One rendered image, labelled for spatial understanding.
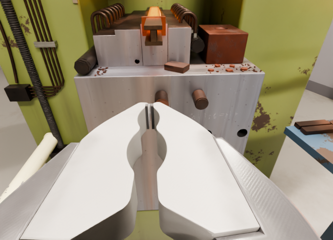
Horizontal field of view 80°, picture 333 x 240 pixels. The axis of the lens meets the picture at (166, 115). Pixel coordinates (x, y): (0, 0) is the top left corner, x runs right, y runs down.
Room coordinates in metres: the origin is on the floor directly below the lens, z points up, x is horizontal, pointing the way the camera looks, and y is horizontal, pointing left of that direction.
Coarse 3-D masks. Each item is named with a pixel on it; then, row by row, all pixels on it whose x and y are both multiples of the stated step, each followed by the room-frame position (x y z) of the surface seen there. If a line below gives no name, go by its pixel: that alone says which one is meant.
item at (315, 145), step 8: (328, 120) 0.44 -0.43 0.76; (288, 128) 0.41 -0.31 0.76; (296, 128) 0.41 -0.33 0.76; (288, 136) 0.40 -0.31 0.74; (296, 136) 0.38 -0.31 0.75; (304, 136) 0.38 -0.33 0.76; (312, 136) 0.38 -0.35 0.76; (320, 136) 0.38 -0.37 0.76; (328, 136) 0.38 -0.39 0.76; (304, 144) 0.35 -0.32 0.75; (312, 144) 0.35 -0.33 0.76; (320, 144) 0.35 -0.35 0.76; (328, 144) 0.35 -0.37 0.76; (312, 152) 0.33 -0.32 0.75; (320, 152) 0.32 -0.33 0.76; (328, 152) 0.32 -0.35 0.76; (320, 160) 0.31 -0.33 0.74; (328, 160) 0.30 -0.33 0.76; (328, 168) 0.29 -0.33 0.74
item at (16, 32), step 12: (0, 0) 0.53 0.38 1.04; (12, 12) 0.54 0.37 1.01; (12, 24) 0.53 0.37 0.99; (24, 48) 0.54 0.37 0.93; (24, 60) 0.53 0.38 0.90; (36, 72) 0.55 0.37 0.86; (36, 84) 0.54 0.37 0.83; (48, 108) 0.54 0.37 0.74; (48, 120) 0.54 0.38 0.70; (60, 144) 0.54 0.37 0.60
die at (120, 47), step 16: (128, 16) 0.66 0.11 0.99; (112, 32) 0.46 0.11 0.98; (128, 32) 0.43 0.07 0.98; (176, 32) 0.43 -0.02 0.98; (96, 48) 0.43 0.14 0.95; (112, 48) 0.43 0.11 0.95; (128, 48) 0.43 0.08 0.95; (144, 48) 0.43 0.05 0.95; (160, 48) 0.43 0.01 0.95; (176, 48) 0.43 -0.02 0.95; (112, 64) 0.43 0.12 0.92; (128, 64) 0.43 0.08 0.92; (144, 64) 0.43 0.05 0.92; (160, 64) 0.43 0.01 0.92
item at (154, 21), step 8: (152, 8) 0.68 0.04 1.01; (144, 16) 0.42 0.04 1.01; (152, 16) 0.42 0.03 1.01; (160, 16) 0.42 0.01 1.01; (144, 24) 0.34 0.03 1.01; (152, 24) 0.34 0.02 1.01; (160, 24) 0.34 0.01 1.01; (144, 32) 0.42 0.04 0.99; (152, 32) 0.33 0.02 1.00; (160, 32) 0.41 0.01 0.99; (152, 40) 0.33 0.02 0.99; (160, 40) 0.34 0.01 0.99
